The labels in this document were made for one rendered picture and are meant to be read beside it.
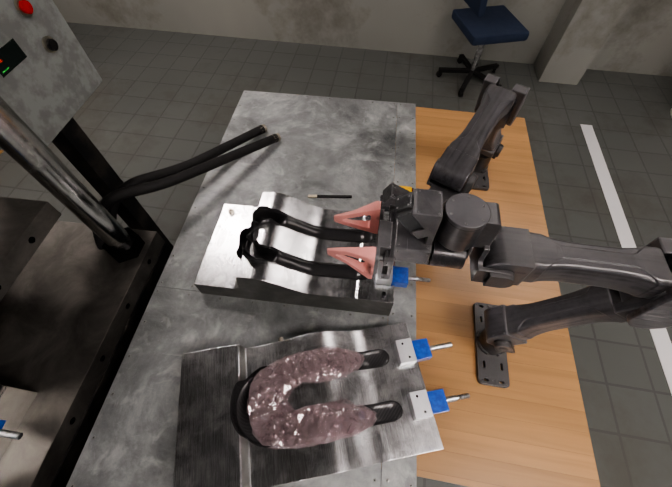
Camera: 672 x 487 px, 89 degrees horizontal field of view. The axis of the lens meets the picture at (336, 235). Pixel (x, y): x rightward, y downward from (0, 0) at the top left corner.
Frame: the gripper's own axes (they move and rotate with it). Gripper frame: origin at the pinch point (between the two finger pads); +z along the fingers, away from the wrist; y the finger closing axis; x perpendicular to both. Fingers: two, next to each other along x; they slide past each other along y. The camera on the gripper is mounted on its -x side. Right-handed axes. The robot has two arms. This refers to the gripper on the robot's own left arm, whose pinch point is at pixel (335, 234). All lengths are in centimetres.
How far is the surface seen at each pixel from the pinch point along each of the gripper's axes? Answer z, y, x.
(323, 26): 59, -276, 102
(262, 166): 35, -49, 39
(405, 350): -15.9, 7.5, 31.7
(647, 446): -128, 5, 123
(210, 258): 35.9, -8.6, 32.5
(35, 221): 68, -3, 14
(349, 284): -1.5, -6.0, 30.8
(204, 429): 21.1, 29.0, 27.9
